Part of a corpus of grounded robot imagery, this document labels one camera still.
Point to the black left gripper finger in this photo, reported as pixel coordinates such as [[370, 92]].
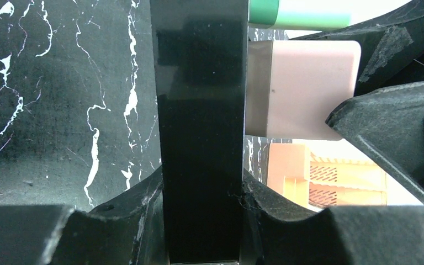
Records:
[[388, 43], [278, 231], [387, 125], [127, 229]]

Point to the pink plug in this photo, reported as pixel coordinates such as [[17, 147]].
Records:
[[294, 85]]

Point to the green plug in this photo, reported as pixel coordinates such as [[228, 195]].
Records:
[[299, 15]]

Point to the black power strip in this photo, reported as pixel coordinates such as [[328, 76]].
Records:
[[200, 60]]

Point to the pink compartment organizer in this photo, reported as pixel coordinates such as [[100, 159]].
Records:
[[289, 172]]

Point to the pink tiered file rack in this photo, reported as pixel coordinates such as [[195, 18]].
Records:
[[340, 174]]

